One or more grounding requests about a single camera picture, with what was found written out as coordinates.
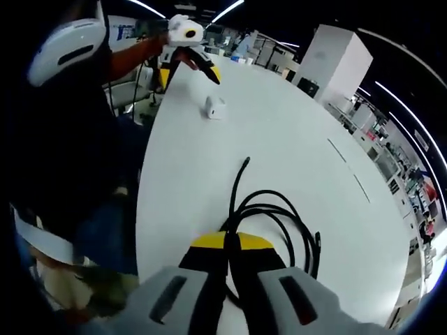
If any black bin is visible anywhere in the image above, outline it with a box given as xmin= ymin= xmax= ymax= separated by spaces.
xmin=296 ymin=77 xmax=320 ymax=100

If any long ceiling light strip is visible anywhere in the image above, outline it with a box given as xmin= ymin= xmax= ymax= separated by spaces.
xmin=374 ymin=80 xmax=447 ymax=170
xmin=386 ymin=110 xmax=438 ymax=191

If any black Type-C cable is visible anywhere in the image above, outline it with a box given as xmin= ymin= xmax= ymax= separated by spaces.
xmin=219 ymin=156 xmax=322 ymax=308

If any white square pillar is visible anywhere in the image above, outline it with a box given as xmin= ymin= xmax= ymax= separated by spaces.
xmin=295 ymin=23 xmax=374 ymax=103

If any white desk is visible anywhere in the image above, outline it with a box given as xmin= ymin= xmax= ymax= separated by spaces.
xmin=135 ymin=52 xmax=420 ymax=329

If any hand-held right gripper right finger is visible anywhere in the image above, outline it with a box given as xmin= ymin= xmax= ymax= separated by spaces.
xmin=228 ymin=230 xmax=353 ymax=335

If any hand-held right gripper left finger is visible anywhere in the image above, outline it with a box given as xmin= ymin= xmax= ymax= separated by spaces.
xmin=122 ymin=230 xmax=231 ymax=335

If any person in dark clothes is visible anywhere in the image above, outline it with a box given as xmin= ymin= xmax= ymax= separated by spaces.
xmin=9 ymin=45 xmax=152 ymax=282

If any white curved band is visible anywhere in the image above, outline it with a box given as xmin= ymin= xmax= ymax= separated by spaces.
xmin=11 ymin=204 xmax=77 ymax=267

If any white office chair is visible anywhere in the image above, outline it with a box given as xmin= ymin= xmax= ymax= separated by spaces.
xmin=103 ymin=65 xmax=162 ymax=117

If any white charger adapter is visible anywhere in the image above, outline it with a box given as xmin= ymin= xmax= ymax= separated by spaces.
xmin=203 ymin=94 xmax=228 ymax=121

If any white worn device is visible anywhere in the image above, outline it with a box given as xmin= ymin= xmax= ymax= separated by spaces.
xmin=27 ymin=18 xmax=108 ymax=88

